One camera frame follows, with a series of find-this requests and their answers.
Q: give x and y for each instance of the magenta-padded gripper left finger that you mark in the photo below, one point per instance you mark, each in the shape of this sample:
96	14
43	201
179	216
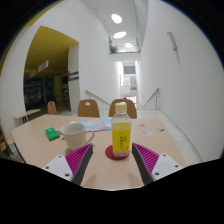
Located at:
61	165

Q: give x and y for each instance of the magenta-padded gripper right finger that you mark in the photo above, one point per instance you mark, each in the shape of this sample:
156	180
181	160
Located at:
165	165

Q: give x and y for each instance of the yellow drink bottle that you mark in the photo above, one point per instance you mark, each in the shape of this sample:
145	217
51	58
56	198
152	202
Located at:
121	136

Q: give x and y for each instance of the white mug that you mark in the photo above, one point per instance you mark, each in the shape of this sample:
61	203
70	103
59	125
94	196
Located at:
75	136

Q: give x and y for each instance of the green flat box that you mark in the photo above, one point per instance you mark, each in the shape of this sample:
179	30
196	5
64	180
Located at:
52	134

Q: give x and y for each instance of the round white sticker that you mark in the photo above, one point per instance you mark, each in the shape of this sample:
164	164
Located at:
146	133

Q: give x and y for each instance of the red round coaster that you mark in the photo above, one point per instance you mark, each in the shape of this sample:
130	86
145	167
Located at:
109	153

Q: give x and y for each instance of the colourful printed paper sheet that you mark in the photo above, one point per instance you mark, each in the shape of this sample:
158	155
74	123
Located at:
96	124

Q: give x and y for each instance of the small wooden chair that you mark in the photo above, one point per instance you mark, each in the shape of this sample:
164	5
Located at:
51	108

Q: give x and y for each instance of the wooden chair with round hole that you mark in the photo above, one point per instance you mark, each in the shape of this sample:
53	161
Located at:
88	109
131	110

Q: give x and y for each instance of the wooden side table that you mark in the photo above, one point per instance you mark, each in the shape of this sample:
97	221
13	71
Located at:
26	113

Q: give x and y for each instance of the wooden stair handrail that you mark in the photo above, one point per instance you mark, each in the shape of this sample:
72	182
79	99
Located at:
96	97
151	96

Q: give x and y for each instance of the hanging white sign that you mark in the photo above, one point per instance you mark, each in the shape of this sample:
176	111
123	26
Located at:
40	68

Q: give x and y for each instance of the green potted plant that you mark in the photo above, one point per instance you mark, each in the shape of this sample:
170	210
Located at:
113	49

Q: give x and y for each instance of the round ceiling lights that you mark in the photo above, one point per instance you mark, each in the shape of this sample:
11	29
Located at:
116	18

